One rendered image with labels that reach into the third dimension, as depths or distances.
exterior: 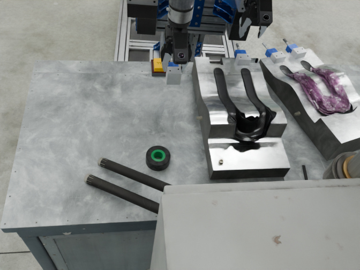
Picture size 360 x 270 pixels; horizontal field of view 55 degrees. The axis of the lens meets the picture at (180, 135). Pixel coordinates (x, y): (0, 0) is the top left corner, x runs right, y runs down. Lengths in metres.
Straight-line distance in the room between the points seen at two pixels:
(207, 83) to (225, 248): 1.01
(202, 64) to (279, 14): 2.20
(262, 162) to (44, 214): 0.69
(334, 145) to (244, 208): 0.96
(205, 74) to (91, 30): 1.77
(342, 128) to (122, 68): 0.86
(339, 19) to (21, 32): 2.80
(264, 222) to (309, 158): 0.98
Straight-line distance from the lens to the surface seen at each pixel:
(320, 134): 1.34
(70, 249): 1.37
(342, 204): 0.41
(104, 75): 1.43
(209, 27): 1.86
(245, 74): 1.39
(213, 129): 1.14
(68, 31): 2.99
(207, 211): 0.36
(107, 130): 1.24
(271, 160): 1.19
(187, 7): 1.07
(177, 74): 1.22
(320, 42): 3.36
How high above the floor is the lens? 1.79
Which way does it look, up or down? 53 degrees down
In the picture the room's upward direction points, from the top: 11 degrees clockwise
